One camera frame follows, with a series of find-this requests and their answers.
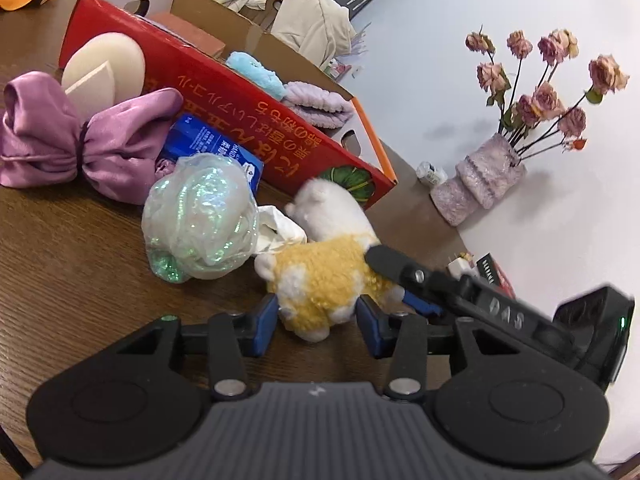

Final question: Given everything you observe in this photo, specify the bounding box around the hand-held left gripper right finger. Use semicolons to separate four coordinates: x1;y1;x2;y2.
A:
356;295;531;403

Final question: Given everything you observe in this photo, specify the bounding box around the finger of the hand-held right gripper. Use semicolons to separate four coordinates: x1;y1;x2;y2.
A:
364;244;442;302
401;291;446;318

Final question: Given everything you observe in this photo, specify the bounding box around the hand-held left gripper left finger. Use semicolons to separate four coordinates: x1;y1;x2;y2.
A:
107;294;279;401

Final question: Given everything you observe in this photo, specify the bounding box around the yellow white plush toy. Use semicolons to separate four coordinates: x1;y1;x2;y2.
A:
254;234;406;343

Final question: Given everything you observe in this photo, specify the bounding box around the lilac fluffy towel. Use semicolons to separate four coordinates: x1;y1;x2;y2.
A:
282;80;356;128

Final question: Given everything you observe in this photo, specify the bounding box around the purple satin bow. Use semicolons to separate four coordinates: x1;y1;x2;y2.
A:
0;71;185;206

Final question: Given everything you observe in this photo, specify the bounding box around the red cardboard box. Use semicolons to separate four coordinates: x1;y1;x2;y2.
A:
58;0;399;211

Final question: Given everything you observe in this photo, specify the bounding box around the light blue plush toy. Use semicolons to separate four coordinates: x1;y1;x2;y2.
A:
225;51;287;101

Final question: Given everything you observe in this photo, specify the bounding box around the cream round sponge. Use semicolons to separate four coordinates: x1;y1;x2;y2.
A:
61;31;147;111

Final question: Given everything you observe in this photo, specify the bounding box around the white charger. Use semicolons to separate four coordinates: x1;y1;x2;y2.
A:
447;257;476;279

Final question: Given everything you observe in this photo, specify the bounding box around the small white bottle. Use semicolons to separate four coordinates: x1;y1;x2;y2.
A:
416;161;448;186

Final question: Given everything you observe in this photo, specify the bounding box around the pink textured vase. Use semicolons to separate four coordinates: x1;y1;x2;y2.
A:
430;132;527;227

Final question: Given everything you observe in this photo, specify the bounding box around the blue tissue pack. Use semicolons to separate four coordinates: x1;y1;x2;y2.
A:
160;112;265;196

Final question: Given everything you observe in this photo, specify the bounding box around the dried rose bouquet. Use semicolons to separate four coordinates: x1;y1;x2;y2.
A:
465;25;631;153

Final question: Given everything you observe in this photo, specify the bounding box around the beige coat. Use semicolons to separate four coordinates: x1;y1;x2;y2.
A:
212;0;357;68

